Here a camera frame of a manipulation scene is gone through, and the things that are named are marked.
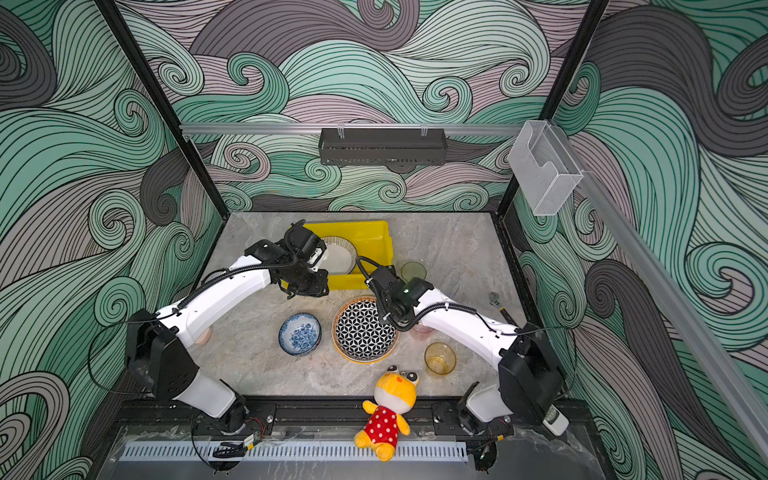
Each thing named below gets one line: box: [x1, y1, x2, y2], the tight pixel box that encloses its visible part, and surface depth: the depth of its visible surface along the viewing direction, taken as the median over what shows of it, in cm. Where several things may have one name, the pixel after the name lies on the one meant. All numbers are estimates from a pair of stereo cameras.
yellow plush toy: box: [354, 364, 420, 462], surface depth 71 cm
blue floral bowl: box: [278, 312, 322, 356], surface depth 84 cm
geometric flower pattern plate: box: [332, 295, 400, 365], surface depth 88 cm
